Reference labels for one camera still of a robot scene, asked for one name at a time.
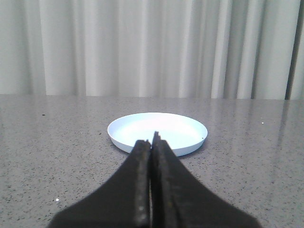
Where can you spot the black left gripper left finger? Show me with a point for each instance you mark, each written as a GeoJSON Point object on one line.
{"type": "Point", "coordinates": [121, 202]}

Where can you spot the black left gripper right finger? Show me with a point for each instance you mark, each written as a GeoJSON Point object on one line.
{"type": "Point", "coordinates": [179, 200]}

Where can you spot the white round plate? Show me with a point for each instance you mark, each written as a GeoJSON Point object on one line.
{"type": "Point", "coordinates": [183, 134]}

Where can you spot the white pleated curtain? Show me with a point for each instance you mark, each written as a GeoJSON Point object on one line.
{"type": "Point", "coordinates": [153, 48]}

